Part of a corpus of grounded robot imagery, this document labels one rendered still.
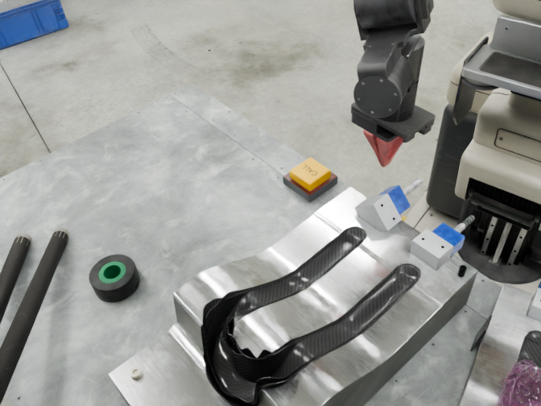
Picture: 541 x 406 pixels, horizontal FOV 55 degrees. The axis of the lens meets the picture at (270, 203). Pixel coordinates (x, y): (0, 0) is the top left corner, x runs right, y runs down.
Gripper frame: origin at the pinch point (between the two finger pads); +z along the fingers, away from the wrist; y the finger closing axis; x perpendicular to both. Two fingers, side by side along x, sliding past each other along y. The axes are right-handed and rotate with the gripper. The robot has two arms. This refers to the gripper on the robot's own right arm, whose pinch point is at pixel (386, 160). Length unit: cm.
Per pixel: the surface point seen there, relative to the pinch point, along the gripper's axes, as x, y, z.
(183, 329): -36.0, -6.0, 15.1
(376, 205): -1.9, 0.7, 7.7
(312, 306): -20.4, 5.3, 12.5
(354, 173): 82, -74, 99
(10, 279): -52, -36, 18
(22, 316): -53, -24, 14
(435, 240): 0.2, 10.8, 9.5
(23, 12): 32, -306, 82
